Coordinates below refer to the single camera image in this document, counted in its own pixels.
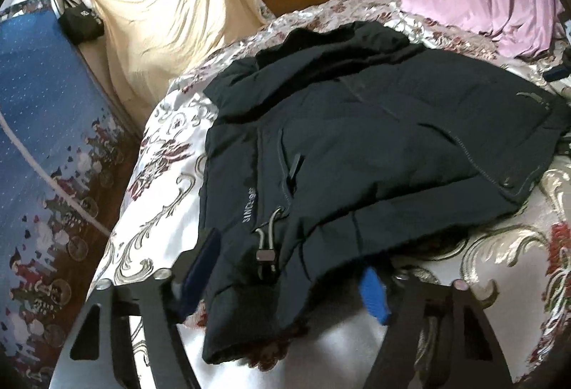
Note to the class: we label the black jacket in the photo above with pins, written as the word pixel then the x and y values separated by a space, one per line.
pixel 357 157

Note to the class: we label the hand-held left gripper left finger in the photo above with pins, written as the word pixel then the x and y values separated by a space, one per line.
pixel 196 282

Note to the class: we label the black tote bag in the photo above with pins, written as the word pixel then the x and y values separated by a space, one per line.
pixel 82 21

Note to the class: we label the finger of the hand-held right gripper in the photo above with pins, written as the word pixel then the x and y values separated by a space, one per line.
pixel 556 72

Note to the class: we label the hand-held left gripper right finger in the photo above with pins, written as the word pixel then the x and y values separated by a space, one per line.
pixel 374 295

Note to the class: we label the floral satin bedspread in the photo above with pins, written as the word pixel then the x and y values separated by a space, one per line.
pixel 151 192

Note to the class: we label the hanging yellow sheet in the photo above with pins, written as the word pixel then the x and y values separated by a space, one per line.
pixel 174 14

